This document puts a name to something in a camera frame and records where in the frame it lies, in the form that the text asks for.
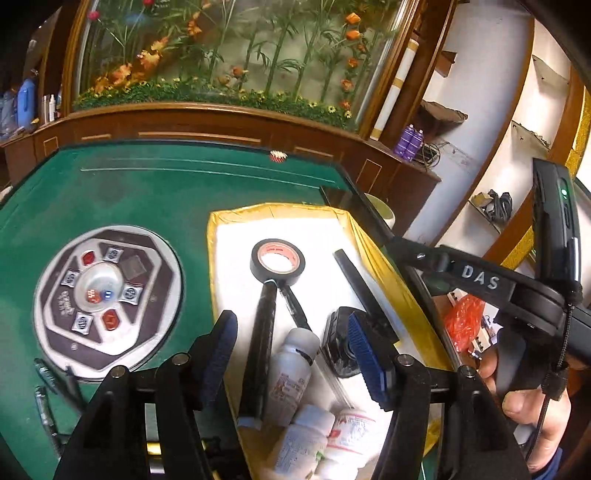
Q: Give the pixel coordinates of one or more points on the thin black pen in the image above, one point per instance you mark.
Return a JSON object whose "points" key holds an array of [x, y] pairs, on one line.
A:
{"points": [[295, 309]]}

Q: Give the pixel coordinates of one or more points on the red die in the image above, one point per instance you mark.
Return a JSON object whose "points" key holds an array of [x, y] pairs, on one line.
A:
{"points": [[95, 296]]}

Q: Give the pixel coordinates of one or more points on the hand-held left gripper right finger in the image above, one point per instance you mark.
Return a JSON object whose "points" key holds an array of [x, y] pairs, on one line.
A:
{"points": [[369, 360]]}

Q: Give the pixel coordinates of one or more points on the white round cup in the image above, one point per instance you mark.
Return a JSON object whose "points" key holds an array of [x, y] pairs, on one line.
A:
{"points": [[385, 212]]}

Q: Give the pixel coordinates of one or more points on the blue plastic jug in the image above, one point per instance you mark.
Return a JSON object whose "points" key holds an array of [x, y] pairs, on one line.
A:
{"points": [[27, 101]]}

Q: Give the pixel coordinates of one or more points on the person's right forearm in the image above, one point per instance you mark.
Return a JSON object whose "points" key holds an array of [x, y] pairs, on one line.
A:
{"points": [[548, 461]]}

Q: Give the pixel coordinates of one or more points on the wooden partition cabinet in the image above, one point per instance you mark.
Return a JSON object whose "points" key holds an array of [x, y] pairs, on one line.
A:
{"points": [[184, 134]]}

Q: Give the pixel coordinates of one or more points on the small white bottle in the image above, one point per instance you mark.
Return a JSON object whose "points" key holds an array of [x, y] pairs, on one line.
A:
{"points": [[51, 108]]}

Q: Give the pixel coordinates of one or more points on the mahjong table centre control panel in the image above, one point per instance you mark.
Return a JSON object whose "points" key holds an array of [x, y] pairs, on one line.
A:
{"points": [[60, 318]]}

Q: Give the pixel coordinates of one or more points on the brown wooden wall shelf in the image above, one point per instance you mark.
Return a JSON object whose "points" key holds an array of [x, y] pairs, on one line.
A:
{"points": [[443, 112]]}

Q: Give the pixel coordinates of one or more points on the yellow lined tray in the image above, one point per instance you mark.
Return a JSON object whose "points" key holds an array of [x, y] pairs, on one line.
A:
{"points": [[318, 240]]}

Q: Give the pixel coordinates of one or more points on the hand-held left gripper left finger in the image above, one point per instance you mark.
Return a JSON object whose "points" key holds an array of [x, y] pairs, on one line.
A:
{"points": [[220, 355]]}

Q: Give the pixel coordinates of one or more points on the small red white cap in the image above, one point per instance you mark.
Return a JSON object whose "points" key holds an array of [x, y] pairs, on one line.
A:
{"points": [[278, 156]]}

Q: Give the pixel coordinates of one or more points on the artificial flower bamboo display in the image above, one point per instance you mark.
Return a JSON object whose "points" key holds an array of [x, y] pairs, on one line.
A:
{"points": [[231, 46]]}

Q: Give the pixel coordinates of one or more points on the person's right hand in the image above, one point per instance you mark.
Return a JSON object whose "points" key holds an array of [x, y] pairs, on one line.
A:
{"points": [[526, 406]]}

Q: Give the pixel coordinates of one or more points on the red plastic bag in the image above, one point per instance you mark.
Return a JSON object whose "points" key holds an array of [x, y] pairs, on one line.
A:
{"points": [[464, 323]]}

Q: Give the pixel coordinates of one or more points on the white medicine bottle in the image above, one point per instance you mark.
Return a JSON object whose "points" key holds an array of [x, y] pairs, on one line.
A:
{"points": [[351, 434], [300, 438], [334, 470], [291, 369]]}

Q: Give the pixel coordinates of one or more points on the clear large water bottle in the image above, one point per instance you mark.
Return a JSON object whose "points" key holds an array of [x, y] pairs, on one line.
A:
{"points": [[8, 115]]}

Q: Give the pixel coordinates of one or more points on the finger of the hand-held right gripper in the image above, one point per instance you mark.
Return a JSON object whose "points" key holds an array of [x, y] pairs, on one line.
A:
{"points": [[364, 212]]}

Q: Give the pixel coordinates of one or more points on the white rolled paper tube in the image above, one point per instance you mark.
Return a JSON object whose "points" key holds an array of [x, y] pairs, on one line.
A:
{"points": [[397, 87]]}

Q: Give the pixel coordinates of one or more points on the black tape roll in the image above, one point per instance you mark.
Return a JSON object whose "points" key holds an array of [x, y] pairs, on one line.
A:
{"points": [[277, 276]]}

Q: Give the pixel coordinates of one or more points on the thick black marker white end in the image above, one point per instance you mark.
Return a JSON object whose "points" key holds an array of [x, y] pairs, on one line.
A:
{"points": [[261, 350]]}

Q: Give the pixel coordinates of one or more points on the black ink bottle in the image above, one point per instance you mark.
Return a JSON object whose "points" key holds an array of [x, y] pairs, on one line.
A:
{"points": [[337, 341]]}

